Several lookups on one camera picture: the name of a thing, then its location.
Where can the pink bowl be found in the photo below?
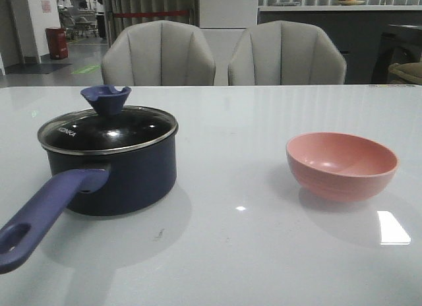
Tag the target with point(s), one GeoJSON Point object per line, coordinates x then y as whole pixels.
{"type": "Point", "coordinates": [340, 166]}

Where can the dark blue saucepan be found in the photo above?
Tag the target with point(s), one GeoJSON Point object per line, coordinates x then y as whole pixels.
{"type": "Point", "coordinates": [107, 185]}

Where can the left beige chair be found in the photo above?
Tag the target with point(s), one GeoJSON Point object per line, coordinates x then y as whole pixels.
{"type": "Point", "coordinates": [159, 53]}

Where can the red trash bin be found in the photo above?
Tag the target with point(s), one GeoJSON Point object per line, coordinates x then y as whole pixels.
{"type": "Point", "coordinates": [57, 43]}

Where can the beige chair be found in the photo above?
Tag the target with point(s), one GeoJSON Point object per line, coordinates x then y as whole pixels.
{"type": "Point", "coordinates": [285, 53]}
{"type": "Point", "coordinates": [159, 53]}

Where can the grey counter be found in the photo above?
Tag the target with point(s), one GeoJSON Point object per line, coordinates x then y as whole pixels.
{"type": "Point", "coordinates": [354, 30]}

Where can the right beige chair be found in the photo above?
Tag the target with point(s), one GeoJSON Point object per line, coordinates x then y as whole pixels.
{"type": "Point", "coordinates": [285, 53]}

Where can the red wall notice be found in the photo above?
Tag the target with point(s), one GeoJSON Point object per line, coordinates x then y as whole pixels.
{"type": "Point", "coordinates": [46, 6]}

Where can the white cabinet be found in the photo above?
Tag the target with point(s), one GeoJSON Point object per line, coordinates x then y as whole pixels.
{"type": "Point", "coordinates": [227, 14]}

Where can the glass lid blue knob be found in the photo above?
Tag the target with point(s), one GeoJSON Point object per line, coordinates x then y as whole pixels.
{"type": "Point", "coordinates": [108, 126]}

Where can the olive cushion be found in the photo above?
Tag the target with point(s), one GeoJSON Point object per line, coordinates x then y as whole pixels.
{"type": "Point", "coordinates": [407, 73]}

